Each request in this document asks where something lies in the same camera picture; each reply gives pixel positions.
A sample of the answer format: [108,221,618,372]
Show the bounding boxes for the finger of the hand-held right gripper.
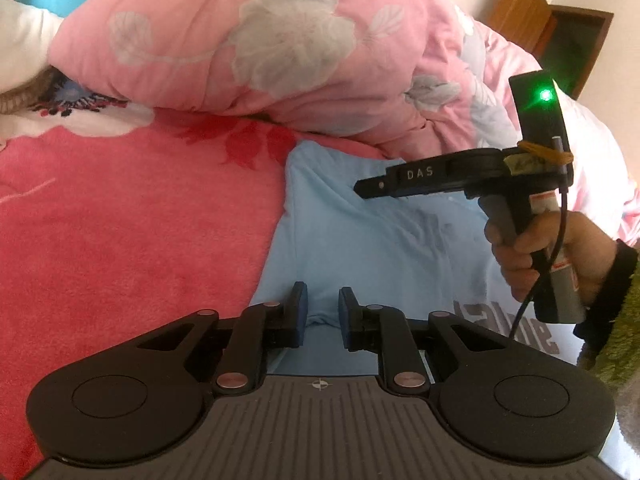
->
[353,171,401,200]

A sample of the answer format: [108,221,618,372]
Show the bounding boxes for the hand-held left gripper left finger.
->
[137,281,309,395]

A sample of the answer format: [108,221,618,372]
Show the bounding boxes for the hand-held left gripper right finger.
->
[338,286,506,395]

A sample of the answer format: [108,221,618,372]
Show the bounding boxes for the blue printed t-shirt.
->
[248,139,608,378]

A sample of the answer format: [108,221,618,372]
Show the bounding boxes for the person's right hand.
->
[484,210,616,306]

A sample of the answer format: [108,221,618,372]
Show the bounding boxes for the brown wooden door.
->
[487,0,615,101]

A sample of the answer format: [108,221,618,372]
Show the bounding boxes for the red floral blanket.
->
[0,95,391,466]

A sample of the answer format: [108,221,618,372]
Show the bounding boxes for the pink floral quilt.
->
[47,0,640,251]

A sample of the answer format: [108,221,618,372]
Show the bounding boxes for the white pillow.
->
[0,0,66,96]

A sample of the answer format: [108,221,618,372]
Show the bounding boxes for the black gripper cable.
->
[509,135,573,343]

